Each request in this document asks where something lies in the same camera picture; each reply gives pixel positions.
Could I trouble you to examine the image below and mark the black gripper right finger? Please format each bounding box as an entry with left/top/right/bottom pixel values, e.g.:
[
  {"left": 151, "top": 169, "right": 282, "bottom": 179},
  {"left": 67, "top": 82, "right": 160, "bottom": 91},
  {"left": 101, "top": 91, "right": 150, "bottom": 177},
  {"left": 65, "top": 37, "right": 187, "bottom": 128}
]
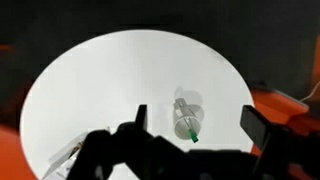
[{"left": 240, "top": 105, "right": 273, "bottom": 151}]

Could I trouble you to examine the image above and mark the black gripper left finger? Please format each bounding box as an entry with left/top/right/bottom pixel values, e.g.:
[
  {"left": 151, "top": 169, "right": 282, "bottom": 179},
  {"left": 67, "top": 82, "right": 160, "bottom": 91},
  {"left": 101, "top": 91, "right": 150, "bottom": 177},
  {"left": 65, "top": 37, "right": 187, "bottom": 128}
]
[{"left": 135, "top": 104, "right": 148, "bottom": 130}]

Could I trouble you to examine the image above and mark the green marker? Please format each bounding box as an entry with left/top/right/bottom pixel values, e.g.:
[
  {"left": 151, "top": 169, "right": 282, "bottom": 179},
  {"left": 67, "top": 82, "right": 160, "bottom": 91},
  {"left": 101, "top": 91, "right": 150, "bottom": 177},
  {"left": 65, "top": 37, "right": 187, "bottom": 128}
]
[{"left": 184, "top": 118, "right": 199, "bottom": 143}]

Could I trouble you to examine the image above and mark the white mug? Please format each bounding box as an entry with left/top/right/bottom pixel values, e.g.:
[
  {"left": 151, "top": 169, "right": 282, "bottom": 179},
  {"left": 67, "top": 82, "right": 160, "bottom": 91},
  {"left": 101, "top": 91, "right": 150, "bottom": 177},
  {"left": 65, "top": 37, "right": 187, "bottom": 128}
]
[{"left": 173, "top": 98, "right": 204, "bottom": 143}]

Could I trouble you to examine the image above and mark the orange armchair near table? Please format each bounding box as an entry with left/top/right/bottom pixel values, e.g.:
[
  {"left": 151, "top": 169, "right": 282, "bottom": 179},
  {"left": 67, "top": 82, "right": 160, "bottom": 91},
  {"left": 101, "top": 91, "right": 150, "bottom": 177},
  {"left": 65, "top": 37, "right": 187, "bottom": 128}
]
[{"left": 250, "top": 89, "right": 320, "bottom": 180}]

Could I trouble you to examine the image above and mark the white cable on floor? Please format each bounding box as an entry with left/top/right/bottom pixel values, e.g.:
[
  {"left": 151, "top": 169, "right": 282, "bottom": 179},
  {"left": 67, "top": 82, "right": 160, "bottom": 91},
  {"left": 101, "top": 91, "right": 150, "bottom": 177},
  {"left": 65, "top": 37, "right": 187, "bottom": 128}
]
[{"left": 299, "top": 80, "right": 320, "bottom": 102}]

